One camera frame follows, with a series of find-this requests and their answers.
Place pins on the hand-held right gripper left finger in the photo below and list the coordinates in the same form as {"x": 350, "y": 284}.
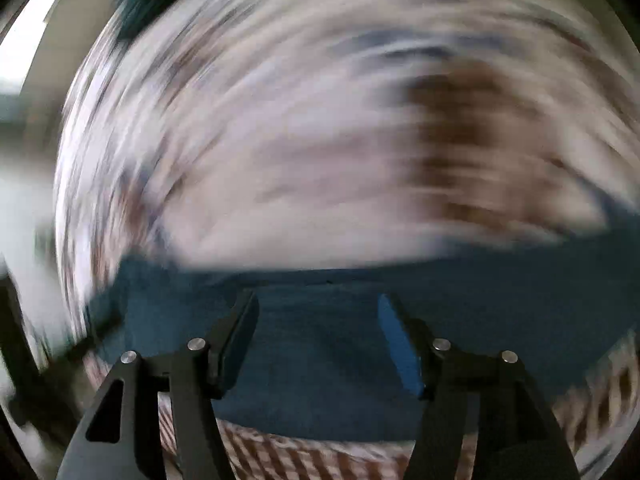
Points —
{"x": 239, "y": 341}

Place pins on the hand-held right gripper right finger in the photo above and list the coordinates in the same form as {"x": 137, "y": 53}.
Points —
{"x": 400, "y": 347}

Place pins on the dark blue pants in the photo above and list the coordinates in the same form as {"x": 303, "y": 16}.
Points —
{"x": 325, "y": 350}

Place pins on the white brown patterned blanket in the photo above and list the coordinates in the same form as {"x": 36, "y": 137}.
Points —
{"x": 300, "y": 135}

